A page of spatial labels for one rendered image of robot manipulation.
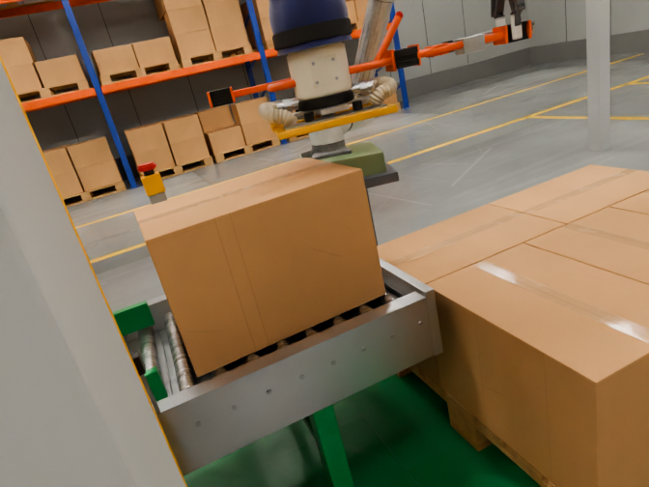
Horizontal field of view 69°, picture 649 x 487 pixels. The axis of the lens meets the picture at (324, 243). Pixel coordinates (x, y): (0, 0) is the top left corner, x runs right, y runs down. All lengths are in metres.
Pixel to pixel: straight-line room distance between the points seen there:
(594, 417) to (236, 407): 0.79
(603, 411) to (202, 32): 8.14
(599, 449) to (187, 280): 1.00
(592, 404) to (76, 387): 1.03
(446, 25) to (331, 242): 11.27
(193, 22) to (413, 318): 7.72
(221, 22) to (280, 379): 7.88
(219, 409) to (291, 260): 0.42
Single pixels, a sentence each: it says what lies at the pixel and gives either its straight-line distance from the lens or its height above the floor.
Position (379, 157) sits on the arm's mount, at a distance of 2.07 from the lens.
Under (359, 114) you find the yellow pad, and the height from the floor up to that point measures 1.09.
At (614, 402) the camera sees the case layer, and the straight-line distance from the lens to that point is 1.20.
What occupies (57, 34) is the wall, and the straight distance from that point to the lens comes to 9.81.
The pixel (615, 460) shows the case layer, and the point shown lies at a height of 0.30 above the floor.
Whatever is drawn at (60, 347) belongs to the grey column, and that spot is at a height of 1.14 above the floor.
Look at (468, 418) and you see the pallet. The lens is 1.66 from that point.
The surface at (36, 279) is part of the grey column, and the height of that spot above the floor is 1.18.
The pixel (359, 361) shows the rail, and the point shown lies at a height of 0.49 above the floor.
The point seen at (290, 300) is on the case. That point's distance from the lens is 1.33.
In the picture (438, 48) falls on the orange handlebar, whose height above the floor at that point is 1.20.
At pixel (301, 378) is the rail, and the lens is 1.25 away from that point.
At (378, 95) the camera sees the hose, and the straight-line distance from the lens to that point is 1.38.
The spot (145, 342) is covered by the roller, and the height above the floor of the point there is 0.55.
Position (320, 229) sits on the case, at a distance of 1.31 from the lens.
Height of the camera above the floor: 1.25
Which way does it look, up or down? 21 degrees down
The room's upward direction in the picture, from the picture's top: 13 degrees counter-clockwise
